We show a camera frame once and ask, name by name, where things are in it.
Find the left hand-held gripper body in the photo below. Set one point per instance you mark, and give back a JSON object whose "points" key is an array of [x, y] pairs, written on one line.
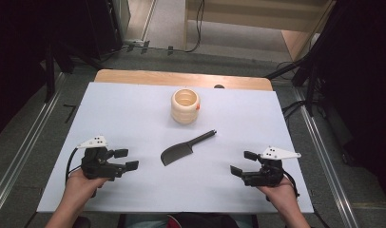
{"points": [[97, 169]]}

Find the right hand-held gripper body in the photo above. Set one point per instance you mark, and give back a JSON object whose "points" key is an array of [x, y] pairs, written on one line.
{"points": [[267, 175]]}

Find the black cleaver knife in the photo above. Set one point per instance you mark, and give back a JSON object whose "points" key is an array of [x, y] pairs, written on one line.
{"points": [[178, 152]]}

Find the person's right hand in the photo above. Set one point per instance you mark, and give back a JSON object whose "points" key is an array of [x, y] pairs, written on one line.
{"points": [[283, 194]]}

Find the person's left hand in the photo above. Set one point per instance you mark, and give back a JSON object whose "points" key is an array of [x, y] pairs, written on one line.
{"points": [[80, 188]]}

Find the white board mat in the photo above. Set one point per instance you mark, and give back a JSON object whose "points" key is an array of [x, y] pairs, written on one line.
{"points": [[143, 120]]}

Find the person's lap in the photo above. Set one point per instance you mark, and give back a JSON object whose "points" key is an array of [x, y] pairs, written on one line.
{"points": [[188, 221]]}

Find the cream ribbed cup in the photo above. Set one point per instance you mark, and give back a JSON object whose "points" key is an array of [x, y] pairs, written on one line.
{"points": [[185, 110]]}

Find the wooden table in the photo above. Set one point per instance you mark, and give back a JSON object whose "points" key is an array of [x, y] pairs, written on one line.
{"points": [[150, 77]]}

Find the black tripod stand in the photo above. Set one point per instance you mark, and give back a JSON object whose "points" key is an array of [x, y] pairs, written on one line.
{"points": [[311, 69]]}

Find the black metal stand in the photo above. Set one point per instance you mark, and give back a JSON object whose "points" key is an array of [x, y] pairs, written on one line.
{"points": [[50, 72]]}

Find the white power strip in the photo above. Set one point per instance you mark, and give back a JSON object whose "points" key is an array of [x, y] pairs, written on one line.
{"points": [[134, 41]]}

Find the black cabinet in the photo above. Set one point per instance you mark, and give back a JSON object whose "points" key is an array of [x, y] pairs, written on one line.
{"points": [[102, 25]]}

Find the light wooden shelf unit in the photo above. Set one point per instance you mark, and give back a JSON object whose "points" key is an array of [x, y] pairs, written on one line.
{"points": [[257, 15]]}

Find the metal floor rail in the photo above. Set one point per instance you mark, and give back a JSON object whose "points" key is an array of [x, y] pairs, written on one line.
{"points": [[26, 142], [327, 164]]}

